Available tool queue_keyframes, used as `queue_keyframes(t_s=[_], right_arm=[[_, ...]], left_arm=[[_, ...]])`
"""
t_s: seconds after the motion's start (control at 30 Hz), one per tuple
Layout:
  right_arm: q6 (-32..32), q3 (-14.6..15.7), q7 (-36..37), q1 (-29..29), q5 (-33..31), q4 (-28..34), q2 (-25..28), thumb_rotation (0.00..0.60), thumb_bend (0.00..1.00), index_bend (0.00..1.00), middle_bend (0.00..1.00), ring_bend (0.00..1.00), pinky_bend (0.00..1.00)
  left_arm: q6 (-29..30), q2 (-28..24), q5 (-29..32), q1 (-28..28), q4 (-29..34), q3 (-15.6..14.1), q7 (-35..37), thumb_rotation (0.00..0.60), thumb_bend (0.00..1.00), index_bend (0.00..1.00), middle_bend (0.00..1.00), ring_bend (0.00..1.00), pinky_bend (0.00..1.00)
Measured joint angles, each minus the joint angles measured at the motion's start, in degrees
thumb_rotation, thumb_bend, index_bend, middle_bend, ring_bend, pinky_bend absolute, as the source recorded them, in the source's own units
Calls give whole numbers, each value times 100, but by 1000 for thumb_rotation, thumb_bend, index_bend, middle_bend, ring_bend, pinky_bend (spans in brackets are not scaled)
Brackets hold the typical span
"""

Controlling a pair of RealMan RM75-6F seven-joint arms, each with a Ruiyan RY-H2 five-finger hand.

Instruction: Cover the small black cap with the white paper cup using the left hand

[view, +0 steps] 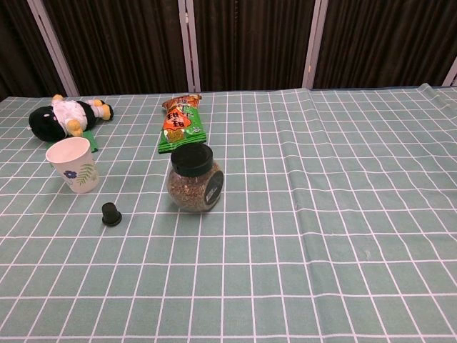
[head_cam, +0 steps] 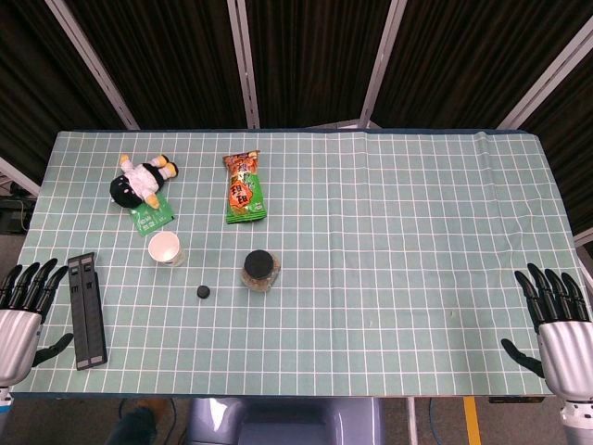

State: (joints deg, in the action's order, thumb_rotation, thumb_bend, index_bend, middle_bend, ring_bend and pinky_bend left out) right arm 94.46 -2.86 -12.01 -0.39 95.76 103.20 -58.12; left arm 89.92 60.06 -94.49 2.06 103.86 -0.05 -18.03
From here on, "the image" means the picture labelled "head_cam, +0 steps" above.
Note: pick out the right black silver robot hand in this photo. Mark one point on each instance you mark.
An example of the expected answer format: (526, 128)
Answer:
(567, 352)

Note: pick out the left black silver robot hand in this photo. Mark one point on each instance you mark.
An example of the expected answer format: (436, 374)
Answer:
(18, 338)

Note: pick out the white paper cup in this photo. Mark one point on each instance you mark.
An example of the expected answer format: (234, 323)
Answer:
(163, 248)

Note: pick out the right lilac robot arm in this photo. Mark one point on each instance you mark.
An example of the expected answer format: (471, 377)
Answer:
(578, 419)

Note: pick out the penguin plush toy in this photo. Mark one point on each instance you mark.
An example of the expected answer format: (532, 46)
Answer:
(139, 181)

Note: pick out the green white grid tablecloth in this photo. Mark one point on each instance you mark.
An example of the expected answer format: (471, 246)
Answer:
(370, 259)

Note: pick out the black folding stand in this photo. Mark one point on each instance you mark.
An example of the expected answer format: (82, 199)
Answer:
(87, 315)

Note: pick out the black equipment box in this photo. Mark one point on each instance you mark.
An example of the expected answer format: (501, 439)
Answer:
(14, 213)

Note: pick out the white table leg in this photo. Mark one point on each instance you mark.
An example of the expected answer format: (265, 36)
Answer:
(412, 422)

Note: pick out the green sachet packet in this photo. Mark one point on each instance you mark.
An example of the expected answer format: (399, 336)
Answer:
(155, 217)

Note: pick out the small black round cap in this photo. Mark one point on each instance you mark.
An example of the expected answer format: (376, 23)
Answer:
(203, 292)

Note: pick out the black curtain panel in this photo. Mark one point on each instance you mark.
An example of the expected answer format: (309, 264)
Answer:
(37, 92)
(570, 153)
(315, 60)
(162, 60)
(463, 55)

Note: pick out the glass jar black lid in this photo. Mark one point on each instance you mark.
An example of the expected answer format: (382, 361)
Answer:
(259, 266)

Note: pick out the orange green snack bag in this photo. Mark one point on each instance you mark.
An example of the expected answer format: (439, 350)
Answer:
(243, 190)

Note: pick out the lilac robot torso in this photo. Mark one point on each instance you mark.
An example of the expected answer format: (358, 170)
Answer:
(287, 422)

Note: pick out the white aluminium partition post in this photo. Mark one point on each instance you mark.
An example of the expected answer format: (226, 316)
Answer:
(382, 60)
(546, 69)
(92, 65)
(244, 65)
(18, 176)
(584, 237)

